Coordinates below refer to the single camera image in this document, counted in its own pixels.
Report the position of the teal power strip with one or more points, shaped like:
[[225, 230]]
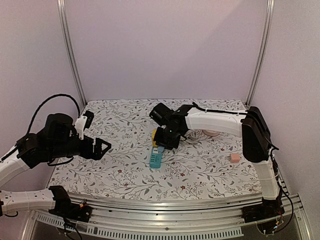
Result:
[[155, 158]]

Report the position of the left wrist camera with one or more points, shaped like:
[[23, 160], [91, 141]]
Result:
[[83, 122]]

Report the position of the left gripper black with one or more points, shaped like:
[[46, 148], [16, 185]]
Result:
[[97, 154]]

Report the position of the floral table mat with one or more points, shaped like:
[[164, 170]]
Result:
[[199, 169]]

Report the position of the left aluminium corner post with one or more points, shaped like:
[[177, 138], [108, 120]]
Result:
[[61, 7]]

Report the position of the blue charger cube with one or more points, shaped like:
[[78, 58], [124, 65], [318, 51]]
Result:
[[160, 149]]

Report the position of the right aluminium corner post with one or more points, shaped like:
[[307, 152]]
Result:
[[261, 53]]

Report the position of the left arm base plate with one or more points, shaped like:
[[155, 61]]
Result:
[[72, 211]]

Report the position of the pink round power strip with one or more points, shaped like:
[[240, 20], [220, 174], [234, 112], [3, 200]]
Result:
[[211, 133]]

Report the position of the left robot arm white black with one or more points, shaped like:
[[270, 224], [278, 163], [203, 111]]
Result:
[[61, 137]]

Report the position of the pink charger cube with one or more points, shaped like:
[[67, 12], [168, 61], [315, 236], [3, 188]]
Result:
[[234, 158]]

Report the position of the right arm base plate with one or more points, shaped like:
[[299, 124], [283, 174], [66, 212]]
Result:
[[265, 210]]

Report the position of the aluminium corner post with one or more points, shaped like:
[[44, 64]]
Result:
[[61, 7], [261, 53]]

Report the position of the yellow cube socket adapter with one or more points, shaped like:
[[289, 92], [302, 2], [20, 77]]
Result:
[[154, 144]]

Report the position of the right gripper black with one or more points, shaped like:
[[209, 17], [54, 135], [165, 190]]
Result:
[[166, 141]]

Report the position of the aluminium front rail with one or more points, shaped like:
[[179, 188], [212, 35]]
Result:
[[205, 219]]

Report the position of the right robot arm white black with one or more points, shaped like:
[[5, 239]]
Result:
[[257, 146]]

